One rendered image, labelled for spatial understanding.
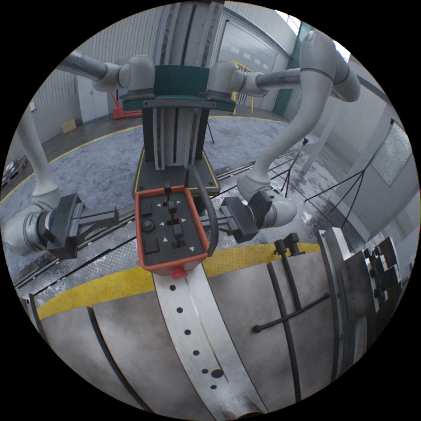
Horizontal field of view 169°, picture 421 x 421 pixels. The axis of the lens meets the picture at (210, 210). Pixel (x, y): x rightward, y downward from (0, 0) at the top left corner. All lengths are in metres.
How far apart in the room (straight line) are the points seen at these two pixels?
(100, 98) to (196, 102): 5.06
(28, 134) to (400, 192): 3.70
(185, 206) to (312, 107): 0.42
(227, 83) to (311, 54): 0.57
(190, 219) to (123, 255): 0.96
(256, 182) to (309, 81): 0.39
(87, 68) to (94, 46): 5.74
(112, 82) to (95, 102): 4.83
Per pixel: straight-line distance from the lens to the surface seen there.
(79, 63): 0.78
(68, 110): 6.37
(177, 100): 0.86
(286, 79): 0.76
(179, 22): 1.19
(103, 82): 0.92
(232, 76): 0.92
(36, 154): 0.49
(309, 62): 0.47
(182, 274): 0.29
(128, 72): 0.90
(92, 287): 1.28
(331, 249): 1.33
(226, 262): 1.16
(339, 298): 1.30
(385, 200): 3.25
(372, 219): 3.36
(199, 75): 1.03
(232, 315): 0.79
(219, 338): 0.39
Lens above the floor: 1.06
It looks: 50 degrees down
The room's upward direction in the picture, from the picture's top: 15 degrees clockwise
